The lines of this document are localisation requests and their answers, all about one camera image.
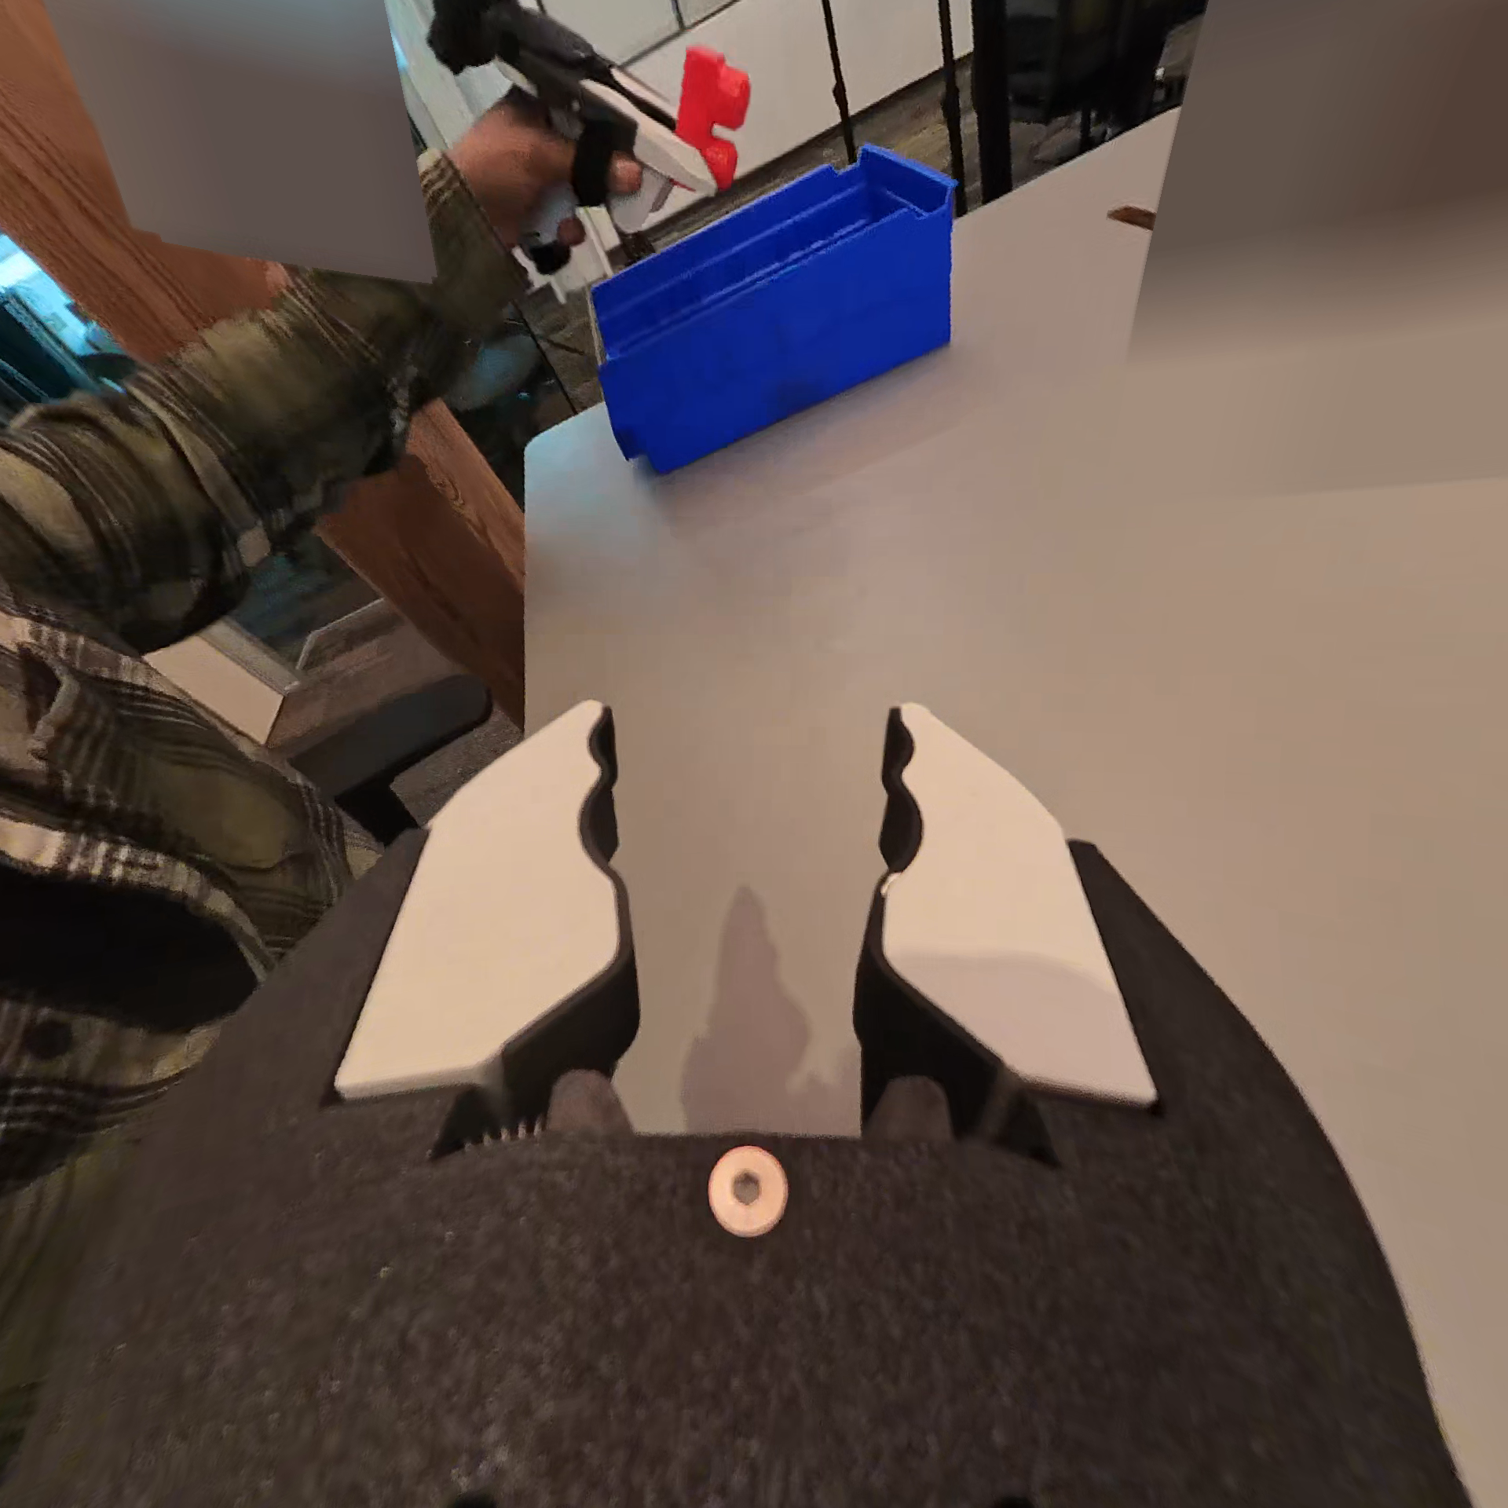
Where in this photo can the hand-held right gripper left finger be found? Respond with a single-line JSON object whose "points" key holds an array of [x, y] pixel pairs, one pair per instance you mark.
{"points": [[495, 943]]}

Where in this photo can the wooden pillar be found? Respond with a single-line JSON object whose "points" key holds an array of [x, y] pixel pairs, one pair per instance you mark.
{"points": [[458, 566]]}

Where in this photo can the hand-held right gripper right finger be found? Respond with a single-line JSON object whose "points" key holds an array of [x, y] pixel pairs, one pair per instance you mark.
{"points": [[1002, 943]]}

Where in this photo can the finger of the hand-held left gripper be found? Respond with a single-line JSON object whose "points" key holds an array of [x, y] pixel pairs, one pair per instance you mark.
{"points": [[665, 171], [641, 104]]}

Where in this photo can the blue plastic bin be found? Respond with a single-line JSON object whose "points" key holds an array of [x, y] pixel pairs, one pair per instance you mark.
{"points": [[765, 354]]}

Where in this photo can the person's left hand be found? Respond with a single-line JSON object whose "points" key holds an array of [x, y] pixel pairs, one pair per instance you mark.
{"points": [[506, 165]]}

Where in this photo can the red toy block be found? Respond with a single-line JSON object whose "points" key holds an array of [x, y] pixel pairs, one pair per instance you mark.
{"points": [[713, 95]]}

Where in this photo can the black tripod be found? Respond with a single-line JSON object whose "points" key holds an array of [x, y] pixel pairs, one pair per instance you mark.
{"points": [[989, 95]]}

